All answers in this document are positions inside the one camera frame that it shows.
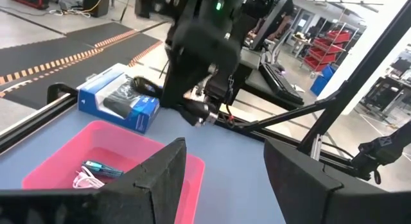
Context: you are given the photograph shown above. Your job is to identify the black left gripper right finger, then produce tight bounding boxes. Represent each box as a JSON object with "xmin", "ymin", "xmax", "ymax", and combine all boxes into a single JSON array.
[{"xmin": 263, "ymin": 137, "xmax": 411, "ymax": 224}]

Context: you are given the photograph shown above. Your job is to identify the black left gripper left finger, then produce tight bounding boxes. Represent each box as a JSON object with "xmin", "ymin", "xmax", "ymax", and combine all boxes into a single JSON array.
[{"xmin": 0, "ymin": 137, "xmax": 188, "ymax": 224}]

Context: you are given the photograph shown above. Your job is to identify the pink plastic bin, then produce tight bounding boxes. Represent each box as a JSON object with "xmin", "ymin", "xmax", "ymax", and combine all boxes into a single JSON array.
[{"xmin": 21, "ymin": 119, "xmax": 206, "ymax": 224}]

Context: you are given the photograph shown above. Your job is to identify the blue product box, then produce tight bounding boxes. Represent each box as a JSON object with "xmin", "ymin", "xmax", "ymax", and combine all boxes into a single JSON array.
[{"xmin": 76, "ymin": 63, "xmax": 161, "ymax": 134}]

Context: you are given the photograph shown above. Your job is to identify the blue plastic bin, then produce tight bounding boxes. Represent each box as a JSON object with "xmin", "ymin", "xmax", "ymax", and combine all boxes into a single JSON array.
[{"xmin": 310, "ymin": 65, "xmax": 337, "ymax": 97}]

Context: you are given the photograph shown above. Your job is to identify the black keyboard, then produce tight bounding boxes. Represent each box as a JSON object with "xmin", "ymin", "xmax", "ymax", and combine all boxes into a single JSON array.
[{"xmin": 258, "ymin": 62, "xmax": 305, "ymax": 107}]

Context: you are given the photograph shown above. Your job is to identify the black table clamp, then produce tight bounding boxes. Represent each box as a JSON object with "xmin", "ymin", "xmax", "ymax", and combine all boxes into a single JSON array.
[{"xmin": 46, "ymin": 82, "xmax": 79, "ymax": 105}]

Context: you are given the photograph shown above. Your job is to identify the black desk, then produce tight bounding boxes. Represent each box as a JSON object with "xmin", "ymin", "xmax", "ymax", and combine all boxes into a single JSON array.
[{"xmin": 361, "ymin": 74, "xmax": 411, "ymax": 123}]

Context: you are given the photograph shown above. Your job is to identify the black rounded object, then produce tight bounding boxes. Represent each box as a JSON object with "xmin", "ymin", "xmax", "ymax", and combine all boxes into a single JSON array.
[{"xmin": 132, "ymin": 76, "xmax": 163, "ymax": 98}]

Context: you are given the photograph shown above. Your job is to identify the black mat with yellow stripes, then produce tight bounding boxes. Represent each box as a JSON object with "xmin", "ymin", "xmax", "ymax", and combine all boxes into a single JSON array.
[
  {"xmin": 0, "ymin": 21, "xmax": 139, "ymax": 87},
  {"xmin": 0, "ymin": 33, "xmax": 164, "ymax": 110}
]

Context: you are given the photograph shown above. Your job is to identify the metal rack with red bins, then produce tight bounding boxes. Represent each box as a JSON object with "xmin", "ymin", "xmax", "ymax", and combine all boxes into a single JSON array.
[{"xmin": 301, "ymin": 22, "xmax": 359, "ymax": 73}]

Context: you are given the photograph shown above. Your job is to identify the person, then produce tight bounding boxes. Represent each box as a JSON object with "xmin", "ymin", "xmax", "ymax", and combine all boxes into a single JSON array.
[{"xmin": 252, "ymin": 0, "xmax": 295, "ymax": 42}]

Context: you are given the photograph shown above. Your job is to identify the white USB-C cable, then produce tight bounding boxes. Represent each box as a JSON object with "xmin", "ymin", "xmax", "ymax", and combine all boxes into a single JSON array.
[{"xmin": 72, "ymin": 166, "xmax": 106, "ymax": 190}]

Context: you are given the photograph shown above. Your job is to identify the blue packaged USB-C cable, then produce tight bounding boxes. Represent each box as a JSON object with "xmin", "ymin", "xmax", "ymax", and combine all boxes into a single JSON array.
[{"xmin": 82, "ymin": 160, "xmax": 125, "ymax": 178}]

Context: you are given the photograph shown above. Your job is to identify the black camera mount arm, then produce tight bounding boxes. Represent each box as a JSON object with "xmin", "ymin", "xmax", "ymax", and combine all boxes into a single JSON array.
[{"xmin": 350, "ymin": 121, "xmax": 411, "ymax": 185}]

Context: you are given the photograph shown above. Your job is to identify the black rig frame post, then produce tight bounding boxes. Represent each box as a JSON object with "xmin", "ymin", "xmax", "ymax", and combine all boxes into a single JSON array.
[{"xmin": 237, "ymin": 0, "xmax": 411, "ymax": 154}]

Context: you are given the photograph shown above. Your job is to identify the white and yellow floor cables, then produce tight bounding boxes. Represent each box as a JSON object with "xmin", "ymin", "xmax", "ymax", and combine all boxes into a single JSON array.
[{"xmin": 48, "ymin": 0, "xmax": 103, "ymax": 19}]

